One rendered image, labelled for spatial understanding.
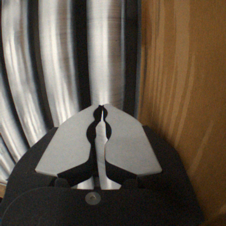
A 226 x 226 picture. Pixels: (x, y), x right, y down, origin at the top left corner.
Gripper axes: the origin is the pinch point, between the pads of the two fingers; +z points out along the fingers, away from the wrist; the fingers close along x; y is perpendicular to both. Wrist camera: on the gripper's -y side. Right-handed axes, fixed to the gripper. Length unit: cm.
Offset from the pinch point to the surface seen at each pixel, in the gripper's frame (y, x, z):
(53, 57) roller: -4.1, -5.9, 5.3
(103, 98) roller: 1.7, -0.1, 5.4
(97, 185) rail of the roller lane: 26.9, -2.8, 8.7
